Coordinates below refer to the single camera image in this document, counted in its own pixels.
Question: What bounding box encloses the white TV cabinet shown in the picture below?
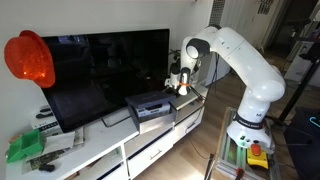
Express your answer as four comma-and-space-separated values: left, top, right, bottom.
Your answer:
6, 84, 208, 180

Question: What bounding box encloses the papers and magazines stack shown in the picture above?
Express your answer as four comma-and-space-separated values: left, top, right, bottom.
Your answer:
22, 128, 85, 173

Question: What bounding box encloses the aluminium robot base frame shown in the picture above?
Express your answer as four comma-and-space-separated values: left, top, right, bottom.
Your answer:
213, 107, 282, 180

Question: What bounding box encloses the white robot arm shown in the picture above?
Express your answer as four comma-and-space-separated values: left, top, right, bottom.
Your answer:
165, 26, 286, 154

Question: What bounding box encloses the green plastic tray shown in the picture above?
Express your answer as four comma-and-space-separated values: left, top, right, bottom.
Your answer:
6, 129, 44, 163

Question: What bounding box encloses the small black object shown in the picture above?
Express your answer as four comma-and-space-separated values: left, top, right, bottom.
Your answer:
39, 164, 55, 172

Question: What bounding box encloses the potted green plant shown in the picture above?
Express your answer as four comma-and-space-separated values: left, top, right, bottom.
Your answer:
169, 49, 181, 65

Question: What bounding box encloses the black flat screen television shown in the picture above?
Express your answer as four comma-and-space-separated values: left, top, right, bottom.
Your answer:
43, 29, 170, 132

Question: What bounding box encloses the white router box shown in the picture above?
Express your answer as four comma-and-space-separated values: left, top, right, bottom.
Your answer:
31, 106, 62, 135

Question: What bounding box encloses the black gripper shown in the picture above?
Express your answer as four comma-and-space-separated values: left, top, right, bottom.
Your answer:
165, 73, 180, 89

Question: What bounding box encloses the yellow emergency stop box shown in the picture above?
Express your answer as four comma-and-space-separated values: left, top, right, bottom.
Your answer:
247, 144, 269, 169

